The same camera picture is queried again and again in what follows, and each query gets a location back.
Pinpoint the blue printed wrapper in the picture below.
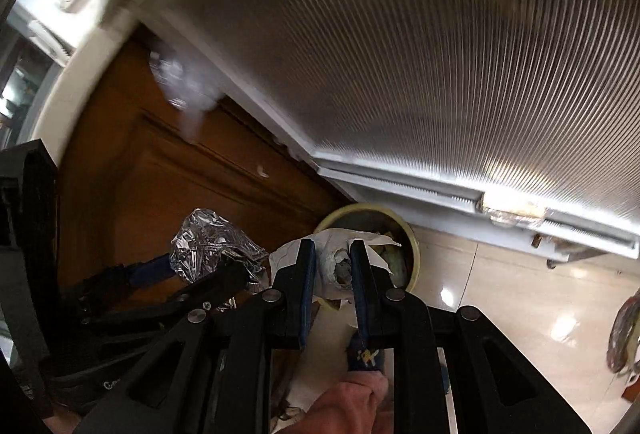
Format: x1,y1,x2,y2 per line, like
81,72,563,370
347,336,386,374

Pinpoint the grey pink round object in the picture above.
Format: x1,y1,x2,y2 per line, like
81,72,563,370
606,291,640,377

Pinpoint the white plastic bag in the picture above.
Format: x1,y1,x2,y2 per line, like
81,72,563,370
270,299,396,434

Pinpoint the pale yellow waste bin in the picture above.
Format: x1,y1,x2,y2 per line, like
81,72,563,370
312,203,421,295

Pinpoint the clear plastic bag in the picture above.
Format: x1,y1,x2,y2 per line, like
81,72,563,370
149,39,223,145

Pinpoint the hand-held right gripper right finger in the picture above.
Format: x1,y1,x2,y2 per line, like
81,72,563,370
349,239,593,434

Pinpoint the white paper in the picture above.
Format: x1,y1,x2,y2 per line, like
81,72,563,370
269,228,403,315

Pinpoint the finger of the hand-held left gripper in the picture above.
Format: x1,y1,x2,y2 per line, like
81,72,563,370
75,251,176,311
82,259,256,330

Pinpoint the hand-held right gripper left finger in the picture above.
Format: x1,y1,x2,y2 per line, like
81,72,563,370
75,238,318,434

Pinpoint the aluminium foil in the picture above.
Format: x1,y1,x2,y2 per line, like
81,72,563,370
169,208,271,287

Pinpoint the clear plastic wrapper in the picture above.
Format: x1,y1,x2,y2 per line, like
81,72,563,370
479,191,547,229

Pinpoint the wooden cabinet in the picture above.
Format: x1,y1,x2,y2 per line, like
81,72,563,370
57,26,346,295

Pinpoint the person's pink trouser leg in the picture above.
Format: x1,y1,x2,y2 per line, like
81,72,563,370
302,371,393,434

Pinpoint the white door frame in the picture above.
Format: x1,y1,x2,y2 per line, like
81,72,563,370
30,0,166,145

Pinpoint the white framed ribbed glass door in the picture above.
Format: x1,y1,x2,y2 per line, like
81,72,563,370
100,0,640,265

